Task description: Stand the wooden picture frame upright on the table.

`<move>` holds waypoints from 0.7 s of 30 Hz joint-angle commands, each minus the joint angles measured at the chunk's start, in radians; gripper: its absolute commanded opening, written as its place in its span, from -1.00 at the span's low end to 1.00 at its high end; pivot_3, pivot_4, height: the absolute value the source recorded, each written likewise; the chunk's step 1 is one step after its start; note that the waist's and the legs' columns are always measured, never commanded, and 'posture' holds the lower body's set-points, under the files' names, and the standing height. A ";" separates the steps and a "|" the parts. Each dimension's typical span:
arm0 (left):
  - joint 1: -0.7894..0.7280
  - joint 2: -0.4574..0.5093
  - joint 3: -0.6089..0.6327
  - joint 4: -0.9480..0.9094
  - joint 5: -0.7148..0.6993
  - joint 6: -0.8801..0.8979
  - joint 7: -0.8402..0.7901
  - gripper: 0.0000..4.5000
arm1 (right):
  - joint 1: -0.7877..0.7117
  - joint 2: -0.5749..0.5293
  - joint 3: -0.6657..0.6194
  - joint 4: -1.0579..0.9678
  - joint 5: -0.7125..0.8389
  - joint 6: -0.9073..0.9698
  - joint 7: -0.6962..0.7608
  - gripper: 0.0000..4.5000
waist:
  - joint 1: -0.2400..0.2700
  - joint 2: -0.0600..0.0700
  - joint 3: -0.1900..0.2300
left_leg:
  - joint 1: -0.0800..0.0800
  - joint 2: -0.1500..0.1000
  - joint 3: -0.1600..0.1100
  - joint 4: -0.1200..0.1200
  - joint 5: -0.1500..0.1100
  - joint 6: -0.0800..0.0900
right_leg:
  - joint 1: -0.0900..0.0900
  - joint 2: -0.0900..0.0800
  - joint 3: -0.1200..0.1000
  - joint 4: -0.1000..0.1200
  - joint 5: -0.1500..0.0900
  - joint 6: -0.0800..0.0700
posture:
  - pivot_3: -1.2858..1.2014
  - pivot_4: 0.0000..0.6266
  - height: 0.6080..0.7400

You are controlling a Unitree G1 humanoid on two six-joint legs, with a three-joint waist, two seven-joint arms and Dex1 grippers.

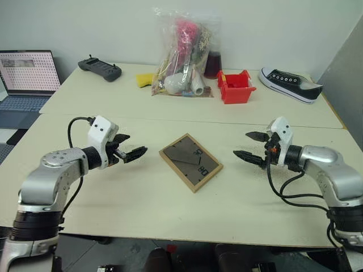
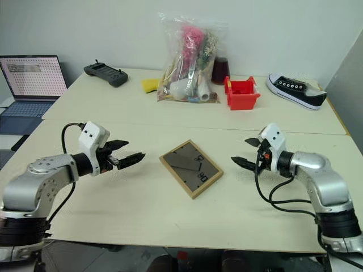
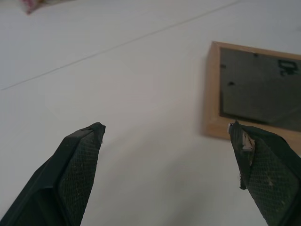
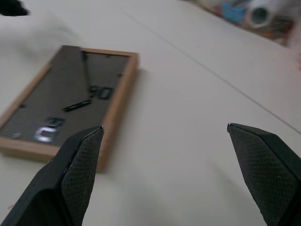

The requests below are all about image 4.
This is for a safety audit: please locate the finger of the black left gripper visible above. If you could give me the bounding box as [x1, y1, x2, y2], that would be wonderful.
[0, 0, 31, 17]

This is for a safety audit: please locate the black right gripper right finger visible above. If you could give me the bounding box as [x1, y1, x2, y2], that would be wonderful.
[227, 122, 301, 226]

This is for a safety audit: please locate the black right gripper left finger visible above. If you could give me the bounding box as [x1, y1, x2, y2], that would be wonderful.
[0, 125, 105, 226]

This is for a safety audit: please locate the dark brown box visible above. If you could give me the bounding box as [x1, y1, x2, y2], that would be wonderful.
[265, 15, 296, 47]

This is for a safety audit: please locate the clear tape roll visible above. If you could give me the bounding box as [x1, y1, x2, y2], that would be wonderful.
[246, 0, 275, 29]

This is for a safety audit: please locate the blue box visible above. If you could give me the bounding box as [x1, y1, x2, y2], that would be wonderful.
[221, 0, 247, 24]

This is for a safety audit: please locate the wooden picture frame back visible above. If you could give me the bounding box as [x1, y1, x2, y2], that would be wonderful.
[0, 45, 139, 173]

